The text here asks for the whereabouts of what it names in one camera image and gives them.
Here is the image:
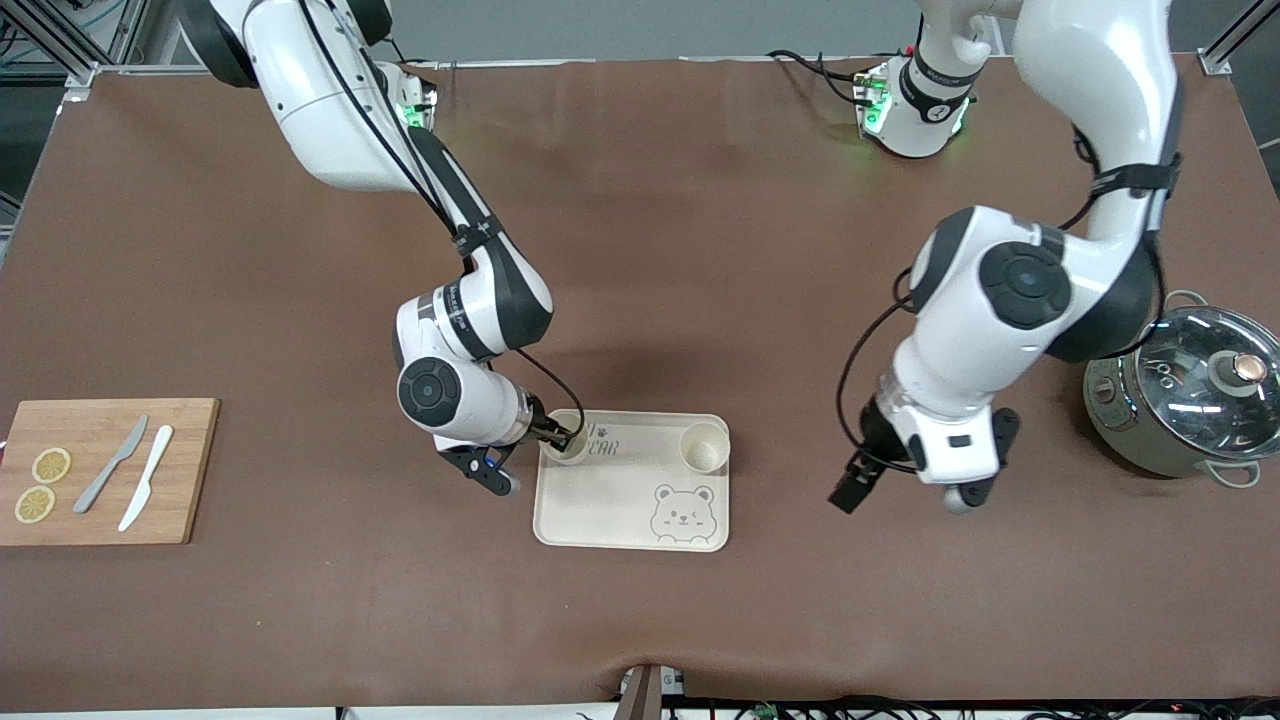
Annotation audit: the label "white IKEA cup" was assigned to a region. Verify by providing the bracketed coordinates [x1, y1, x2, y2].
[540, 408, 591, 467]
[680, 422, 731, 475]

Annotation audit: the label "cream bear print tray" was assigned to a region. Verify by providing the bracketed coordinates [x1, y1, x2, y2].
[532, 409, 731, 553]

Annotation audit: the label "grey plastic knife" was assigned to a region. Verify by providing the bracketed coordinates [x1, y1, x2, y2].
[73, 414, 150, 515]

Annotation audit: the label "bamboo cutting board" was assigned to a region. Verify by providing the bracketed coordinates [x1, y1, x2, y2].
[0, 398, 221, 547]

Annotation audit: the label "aluminium frame strut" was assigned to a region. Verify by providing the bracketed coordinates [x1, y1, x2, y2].
[0, 0, 101, 93]
[1200, 0, 1280, 77]

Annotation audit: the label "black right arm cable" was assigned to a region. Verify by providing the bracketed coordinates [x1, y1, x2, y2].
[298, 0, 587, 446]

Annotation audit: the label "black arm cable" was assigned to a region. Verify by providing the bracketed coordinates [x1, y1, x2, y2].
[838, 125, 1186, 476]
[298, 0, 587, 446]

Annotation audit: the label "glass pot lid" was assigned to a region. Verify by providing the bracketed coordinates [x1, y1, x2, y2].
[1133, 305, 1280, 463]

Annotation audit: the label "table edge camera bracket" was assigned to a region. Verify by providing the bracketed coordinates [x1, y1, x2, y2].
[618, 662, 687, 720]

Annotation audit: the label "grey-green electric cooking pot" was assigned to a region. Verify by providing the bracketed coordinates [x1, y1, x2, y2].
[1083, 290, 1280, 491]

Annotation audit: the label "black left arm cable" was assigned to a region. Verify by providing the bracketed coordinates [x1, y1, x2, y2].
[838, 125, 1186, 476]

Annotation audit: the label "white plastic knife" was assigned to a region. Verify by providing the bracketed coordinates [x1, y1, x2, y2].
[118, 425, 175, 533]

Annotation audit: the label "black base cables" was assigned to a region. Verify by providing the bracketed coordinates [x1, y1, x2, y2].
[765, 48, 873, 107]

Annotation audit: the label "brown table cover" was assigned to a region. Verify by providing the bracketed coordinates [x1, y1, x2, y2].
[0, 55, 1280, 713]

